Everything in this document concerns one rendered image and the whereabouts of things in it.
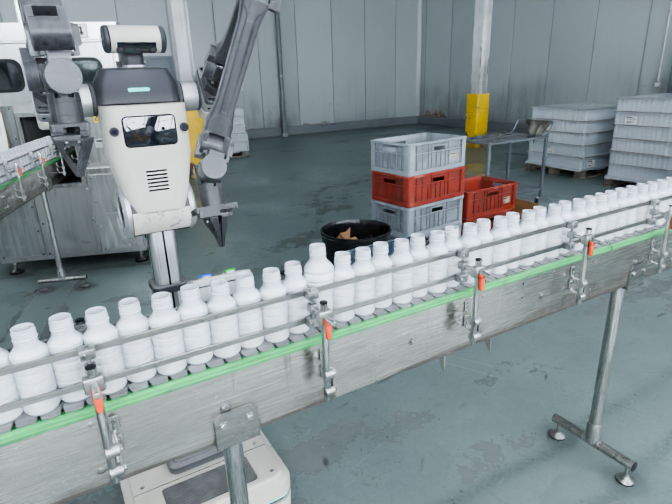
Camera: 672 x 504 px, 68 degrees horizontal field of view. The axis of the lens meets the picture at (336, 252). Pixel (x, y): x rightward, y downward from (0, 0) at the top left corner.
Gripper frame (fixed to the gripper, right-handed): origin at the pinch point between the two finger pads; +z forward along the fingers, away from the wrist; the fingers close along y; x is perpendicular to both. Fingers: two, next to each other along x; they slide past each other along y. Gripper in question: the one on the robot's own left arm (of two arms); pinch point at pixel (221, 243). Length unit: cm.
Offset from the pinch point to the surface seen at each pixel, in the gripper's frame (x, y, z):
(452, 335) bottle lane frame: -13, 54, 37
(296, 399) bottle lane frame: -13.0, 6.2, 38.7
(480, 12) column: 593, 763, -370
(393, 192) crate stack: 174, 177, -18
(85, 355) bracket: -22.0, -33.6, 15.5
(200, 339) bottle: -17.2, -12.9, 18.8
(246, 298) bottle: -18.8, -2.3, 12.7
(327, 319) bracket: -27.1, 11.3, 20.2
